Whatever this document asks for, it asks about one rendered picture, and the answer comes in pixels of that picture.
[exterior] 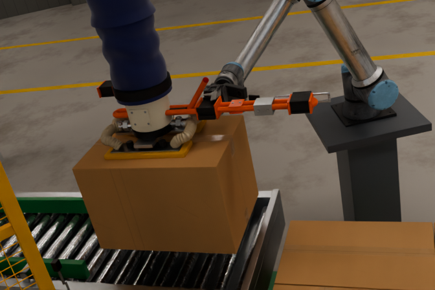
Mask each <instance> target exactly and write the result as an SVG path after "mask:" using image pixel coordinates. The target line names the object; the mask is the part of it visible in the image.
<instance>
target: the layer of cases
mask: <svg viewBox="0 0 435 290"><path fill-rule="evenodd" d="M273 290H435V222H434V231H433V224H432V222H393V221H290V224H289V228H288V231H287V236H286V239H285V244H284V248H283V251H282V256H281V259H280V264H279V267H278V271H277V274H276V279H275V282H274V287H273Z"/></svg>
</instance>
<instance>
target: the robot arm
mask: <svg viewBox="0 0 435 290"><path fill-rule="evenodd" d="M303 1H304V2H305V4H306V5H307V7H308V8H309V9H310V11H311V12H312V14H313V15H314V17H315V18H316V20H317V21H318V23H319V25H320V26H321V28H322V29H323V31H324V32H325V34H326V35H327V37H328V39H329V40H330V42H331V44H332V45H333V46H334V48H335V50H336V51H337V53H338V54H339V56H340V58H341V59H342V61H343V62H344V63H343V64H342V65H341V75H342V84H343V89H344V98H345V100H344V105H343V107H342V114H343V115H344V116H345V117H346V118H348V119H351V120H366V119H369V118H373V117H375V116H377V115H378V114H379V113H380V112H381V110H384V109H387V108H389V107H390V106H391V105H392V104H393V103H394V102H395V101H396V99H397V97H398V94H399V89H398V86H397V84H396V83H395V82H394V81H393V80H390V79H389V78H388V77H387V75H386V73H385V72H384V70H383V68H382V67H381V66H380V65H378V64H374V62H373V61H372V59H371V57H370V56H369V54H368V53H367V51H366V49H365V48H364V46H363V44H362V43H361V41H360V39H359V37H358V36H357V34H356V33H355V31H354V29H353V27H352V26H351V24H350V22H349V21H348V19H347V18H346V16H345V15H344V12H343V11H342V9H341V8H340V6H339V4H338V2H337V1H336V0H303ZM299 2H300V0H273V2H272V3H271V5H270V7H269V8H268V9H267V11H266V13H265V14H264V16H263V17H262V19H261V21H260V22H259V24H258V26H257V27H256V29H255V30H254V32H253V33H252V35H251V37H250V38H249V40H248V42H247V43H246V45H245V46H244V48H243V49H242V51H241V52H240V54H239V56H238V57H237V59H236V61H235V62H234V61H232V62H228V63H227V64H226V65H224V66H223V68H222V70H221V72H220V73H219V75H218V76H217V78H216V79H215V81H214V83H211V84H210V85H207V86H206V87H205V88H204V90H203V91H204V93H203V94H204V95H203V96H204V97H209V96H211V99H210V101H213V100H216V98H218V97H219V96H221V99H222V102H231V101H232V100H239V99H245V100H244V101H247V98H248V95H247V88H246V87H244V81H245V80H246V79H247V77H248V75H249V74H250V72H251V71H252V69H253V67H254V66H255V65H256V62H257V61H258V60H259V58H260V56H261V55H262V53H263V52H264V50H265V49H266V47H267V46H268V44H269V42H270V41H271V40H272V38H273V36H274V35H275V33H276V31H277V30H278V28H279V27H280V25H281V24H282V22H283V20H284V19H285V17H286V16H287V14H288V13H289V11H290V9H291V8H292V6H293V5H294V4H296V3H299Z"/></svg>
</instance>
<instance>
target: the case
mask: <svg viewBox="0 0 435 290"><path fill-rule="evenodd" d="M190 140H191V141H192V146H191V148H190V149H189V151H188V153H187V154H186V156H185V157H176V158H153V159H105V158H104V155H105V154H106V153H107V151H108V150H109V149H110V148H111V147H110V146H105V145H104V144H103V143H102V142H101V139H100V138H99V140H98V141H97V142H96V143H95V144H94V145H93V147H92V148H91V149H90V150H89V151H88V152H87V153H86V154H85V155H84V156H83V157H82V158H81V159H80V160H79V162H78V163H77V164H76V165H75V166H74V167H73V168H72V171H73V173H74V176H75V179H76V182H77V184H78V187H79V189H80V192H81V195H82V198H83V200H84V203H85V206H86V209H87V211H88V214H89V217H90V219H91V223H92V225H93V228H94V230H95V233H96V237H97V238H98V242H99V244H100V247H101V249H126V250H142V251H173V252H203V253H220V254H236V253H237V251H238V248H239V245H240V243H241V240H242V237H243V235H244V232H245V229H246V227H247V224H248V222H249V219H250V216H251V214H252V210H253V208H254V205H255V203H256V200H257V198H258V194H259V193H258V187H257V183H256V177H255V173H254V167H253V163H252V157H251V151H250V147H249V141H248V136H247V130H246V127H245V121H244V117H243V115H227V116H220V117H219V119H215V120H206V123H205V125H204V126H203V128H202V130H201V131H200V132H199V133H194V136H193V137H192V138H191V139H190Z"/></svg>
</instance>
